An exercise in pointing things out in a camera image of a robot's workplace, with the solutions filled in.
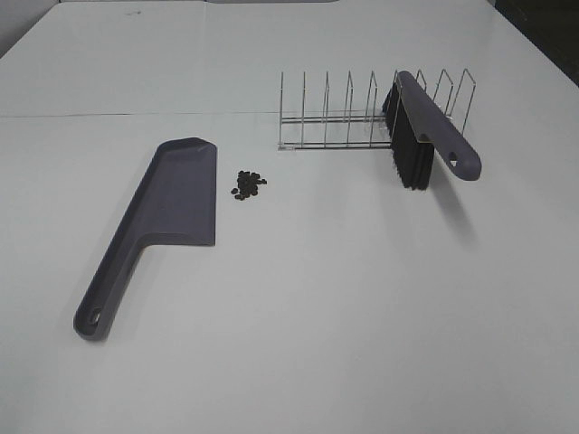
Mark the pile of coffee beans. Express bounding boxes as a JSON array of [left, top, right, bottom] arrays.
[[231, 171, 268, 201]]

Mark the grey plastic dustpan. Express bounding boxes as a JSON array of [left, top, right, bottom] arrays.
[[73, 137, 217, 342]]

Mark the metal wire rack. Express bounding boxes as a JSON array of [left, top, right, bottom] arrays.
[[277, 68, 477, 151]]

